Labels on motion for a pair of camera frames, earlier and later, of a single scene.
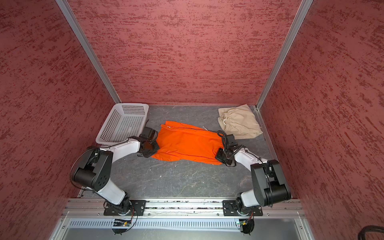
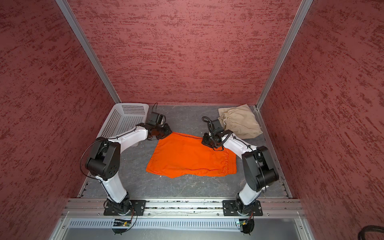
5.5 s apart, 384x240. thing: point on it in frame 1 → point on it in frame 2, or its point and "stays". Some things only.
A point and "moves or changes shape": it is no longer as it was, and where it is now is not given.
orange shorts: x=177 y=141 moves or changes shape
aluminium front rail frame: x=183 y=207 stays
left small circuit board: x=120 y=222 stays
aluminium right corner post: x=284 y=53 stays
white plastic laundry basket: x=125 y=121 stays
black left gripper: x=154 y=142 → x=168 y=131
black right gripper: x=218 y=156 → x=205 y=141
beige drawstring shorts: x=239 y=121 stays
